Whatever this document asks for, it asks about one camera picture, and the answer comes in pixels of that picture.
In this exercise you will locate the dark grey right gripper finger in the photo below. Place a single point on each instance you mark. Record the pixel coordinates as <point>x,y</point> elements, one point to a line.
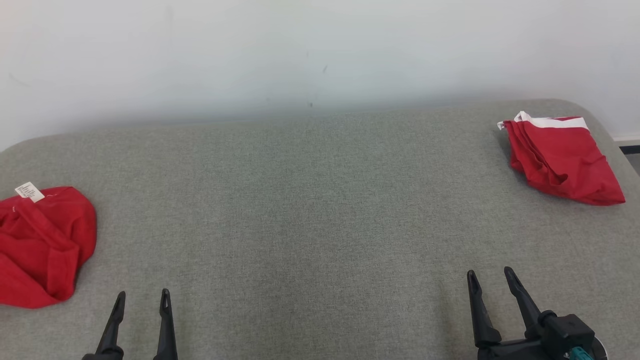
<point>525,307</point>
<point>482,320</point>

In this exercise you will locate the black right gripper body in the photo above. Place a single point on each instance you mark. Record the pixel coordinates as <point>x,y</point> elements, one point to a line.
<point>510,351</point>

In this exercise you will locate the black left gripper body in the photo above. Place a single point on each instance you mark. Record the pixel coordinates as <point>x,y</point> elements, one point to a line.
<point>102,358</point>

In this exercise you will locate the red shorts white trim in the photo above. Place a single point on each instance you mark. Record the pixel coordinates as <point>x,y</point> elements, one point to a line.
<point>565,160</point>

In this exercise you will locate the white wall baseboard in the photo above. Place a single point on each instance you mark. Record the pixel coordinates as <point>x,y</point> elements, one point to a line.
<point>627,139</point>

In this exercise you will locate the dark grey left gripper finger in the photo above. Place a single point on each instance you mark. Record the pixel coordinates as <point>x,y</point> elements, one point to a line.
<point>114,330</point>
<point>166,335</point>

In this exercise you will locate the red basketball jersey white sleeves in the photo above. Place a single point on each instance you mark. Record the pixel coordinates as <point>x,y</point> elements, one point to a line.
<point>40,245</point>

